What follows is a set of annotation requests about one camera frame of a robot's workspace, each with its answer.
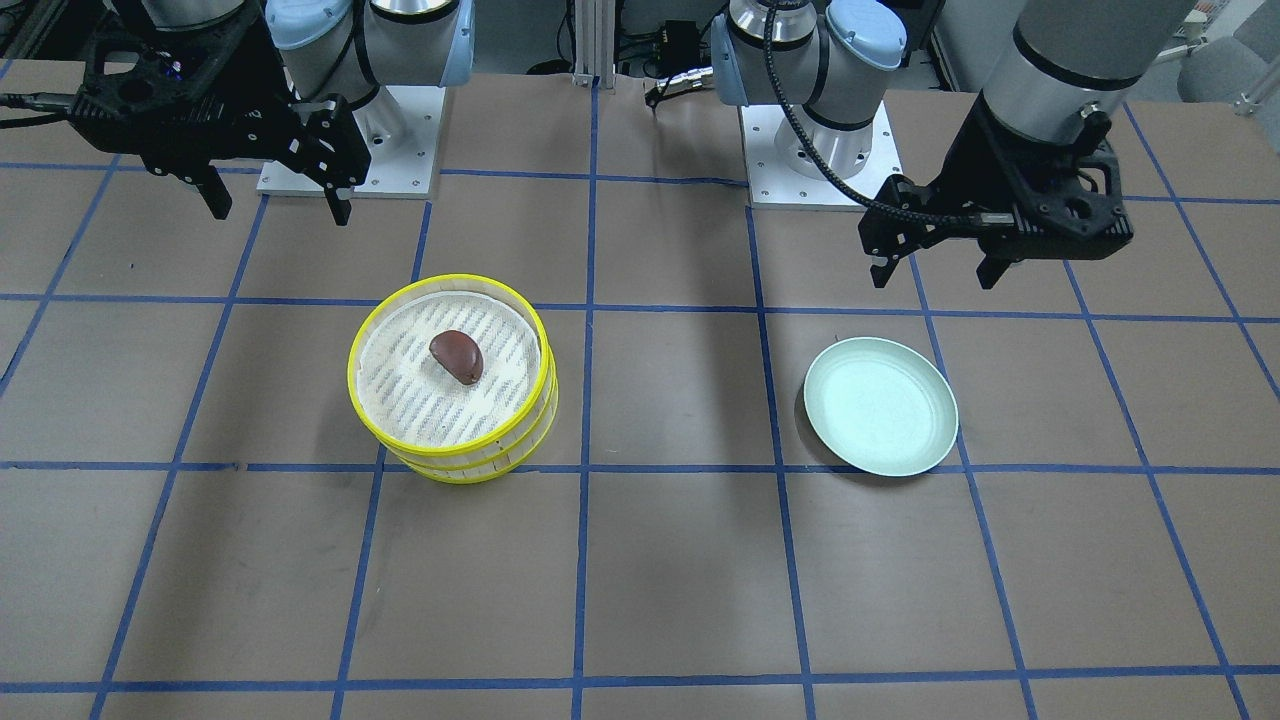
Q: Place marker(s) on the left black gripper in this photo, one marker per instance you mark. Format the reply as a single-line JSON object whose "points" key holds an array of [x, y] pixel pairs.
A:
{"points": [[978, 160]]}

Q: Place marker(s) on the yellow rimmed steamer basket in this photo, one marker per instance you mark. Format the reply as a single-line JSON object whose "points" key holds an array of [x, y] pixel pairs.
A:
{"points": [[409, 403]]}

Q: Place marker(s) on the yellow steamer basket with cloth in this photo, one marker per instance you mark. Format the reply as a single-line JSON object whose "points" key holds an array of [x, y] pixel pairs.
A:
{"points": [[493, 461]]}

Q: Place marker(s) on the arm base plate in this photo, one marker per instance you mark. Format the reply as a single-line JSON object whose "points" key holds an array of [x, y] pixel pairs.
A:
{"points": [[783, 176], [400, 128]]}

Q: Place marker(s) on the aluminium frame post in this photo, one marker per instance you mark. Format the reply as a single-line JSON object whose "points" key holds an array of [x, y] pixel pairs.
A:
{"points": [[594, 38]]}

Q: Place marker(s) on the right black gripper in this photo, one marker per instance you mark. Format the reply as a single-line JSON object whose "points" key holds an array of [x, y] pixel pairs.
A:
{"points": [[262, 88]]}

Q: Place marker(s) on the light green plate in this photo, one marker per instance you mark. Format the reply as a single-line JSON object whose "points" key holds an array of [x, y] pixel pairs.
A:
{"points": [[881, 407]]}

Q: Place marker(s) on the brown steamed bun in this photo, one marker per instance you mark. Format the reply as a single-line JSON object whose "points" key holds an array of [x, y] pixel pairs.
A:
{"points": [[458, 354]]}

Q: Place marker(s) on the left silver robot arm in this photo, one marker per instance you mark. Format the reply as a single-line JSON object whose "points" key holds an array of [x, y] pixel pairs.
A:
{"points": [[835, 63]]}

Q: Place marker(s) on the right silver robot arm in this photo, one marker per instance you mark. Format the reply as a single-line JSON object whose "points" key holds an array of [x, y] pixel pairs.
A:
{"points": [[349, 48]]}

